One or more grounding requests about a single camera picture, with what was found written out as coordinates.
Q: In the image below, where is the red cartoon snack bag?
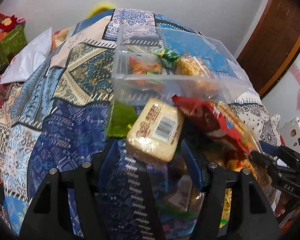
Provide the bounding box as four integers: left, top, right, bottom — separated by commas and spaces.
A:
172, 95, 249, 154

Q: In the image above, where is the green jelly cup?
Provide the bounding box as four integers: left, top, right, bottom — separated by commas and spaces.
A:
105, 100, 138, 138

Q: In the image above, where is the beige cracker pack barcode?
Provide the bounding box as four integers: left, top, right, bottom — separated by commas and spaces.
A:
126, 98, 184, 168

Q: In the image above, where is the long biscuit stick pack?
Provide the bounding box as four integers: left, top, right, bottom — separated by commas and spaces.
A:
175, 55, 220, 98

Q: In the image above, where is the small green snack packet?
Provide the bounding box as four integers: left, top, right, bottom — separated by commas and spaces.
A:
153, 48, 181, 69

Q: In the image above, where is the orange fried snack bag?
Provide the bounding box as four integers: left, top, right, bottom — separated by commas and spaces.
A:
129, 56, 164, 92

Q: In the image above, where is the clear cracker stick pack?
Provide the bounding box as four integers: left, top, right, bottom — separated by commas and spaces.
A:
213, 100, 263, 153

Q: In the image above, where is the person hand holding gripper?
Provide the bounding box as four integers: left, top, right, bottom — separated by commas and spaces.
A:
274, 192, 292, 217

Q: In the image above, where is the yellow strips snack bag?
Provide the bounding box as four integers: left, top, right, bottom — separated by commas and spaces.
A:
219, 189, 232, 228

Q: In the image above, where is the white sliding wardrobe door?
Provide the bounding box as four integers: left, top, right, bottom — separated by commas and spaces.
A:
262, 54, 300, 128

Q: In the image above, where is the dried fruit slices bag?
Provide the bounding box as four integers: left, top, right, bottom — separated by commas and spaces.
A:
165, 175, 205, 213

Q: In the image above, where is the patchwork patterned bedspread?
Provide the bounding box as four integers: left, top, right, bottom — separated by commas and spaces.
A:
0, 9, 281, 239

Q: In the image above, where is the wooden wardrobe with door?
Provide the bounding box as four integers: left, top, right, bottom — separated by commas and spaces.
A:
237, 0, 300, 97

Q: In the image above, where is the clear plastic storage bin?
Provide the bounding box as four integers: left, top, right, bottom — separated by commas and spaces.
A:
112, 25, 251, 106

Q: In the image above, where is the white plastic bag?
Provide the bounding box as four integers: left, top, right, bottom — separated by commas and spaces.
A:
0, 27, 52, 85

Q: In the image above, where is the green storage box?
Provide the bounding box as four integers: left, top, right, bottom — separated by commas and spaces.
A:
0, 24, 27, 73

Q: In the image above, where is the red plush toys pile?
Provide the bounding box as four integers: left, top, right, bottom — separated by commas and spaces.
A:
0, 13, 26, 41

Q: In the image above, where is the yellow foam hoop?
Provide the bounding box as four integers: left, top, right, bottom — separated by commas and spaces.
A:
86, 2, 115, 19

